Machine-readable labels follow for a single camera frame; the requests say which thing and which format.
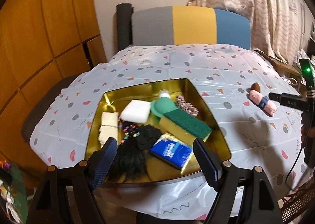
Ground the pink towel blue band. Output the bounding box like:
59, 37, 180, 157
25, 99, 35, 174
249, 90, 277, 116

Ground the brown round sponge ball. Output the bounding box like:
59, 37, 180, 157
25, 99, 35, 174
250, 83, 260, 92

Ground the black wig hair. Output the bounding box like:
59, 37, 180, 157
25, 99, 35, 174
107, 138, 157, 182

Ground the beige folded cloth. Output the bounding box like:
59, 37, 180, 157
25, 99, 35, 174
98, 112, 119, 148

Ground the blue tissue packet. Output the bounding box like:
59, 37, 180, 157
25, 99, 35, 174
149, 139, 192, 170

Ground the black fuzzy fabric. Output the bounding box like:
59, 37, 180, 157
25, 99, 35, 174
136, 125, 162, 150

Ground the patterned white tablecloth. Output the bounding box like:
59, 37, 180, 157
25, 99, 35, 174
29, 43, 311, 221

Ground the green yellow scouring sponge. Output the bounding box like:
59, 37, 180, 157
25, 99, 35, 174
159, 109, 212, 144

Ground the white foam sponge block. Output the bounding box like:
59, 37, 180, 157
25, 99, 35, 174
121, 100, 151, 124

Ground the wooden side table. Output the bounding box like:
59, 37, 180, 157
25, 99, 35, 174
255, 49, 300, 77

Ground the gold metal tray box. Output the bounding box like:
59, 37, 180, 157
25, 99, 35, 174
84, 78, 232, 183

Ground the pink striped scrunchie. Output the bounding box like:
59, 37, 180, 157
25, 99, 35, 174
176, 95, 199, 117

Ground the green round puff sponge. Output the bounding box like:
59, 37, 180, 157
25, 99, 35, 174
151, 97, 177, 118

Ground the white small bottle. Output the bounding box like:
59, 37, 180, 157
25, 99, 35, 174
158, 89, 170, 99

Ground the wicker stool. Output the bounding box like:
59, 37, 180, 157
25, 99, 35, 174
281, 184, 314, 223

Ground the glass side table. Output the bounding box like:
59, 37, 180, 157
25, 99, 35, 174
1, 161, 28, 223

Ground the beige patterned curtain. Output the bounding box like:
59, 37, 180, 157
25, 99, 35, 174
188, 0, 314, 65

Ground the wooden panel cabinet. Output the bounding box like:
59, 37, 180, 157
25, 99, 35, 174
1, 0, 106, 177

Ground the black rolled mat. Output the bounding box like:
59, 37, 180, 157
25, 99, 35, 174
116, 3, 133, 51

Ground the colourful beaded hair tie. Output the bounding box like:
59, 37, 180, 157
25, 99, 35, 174
118, 120, 141, 144

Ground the gripper camera with screen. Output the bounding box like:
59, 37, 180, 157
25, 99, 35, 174
299, 59, 315, 99

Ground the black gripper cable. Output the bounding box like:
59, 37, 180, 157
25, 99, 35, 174
284, 137, 308, 185

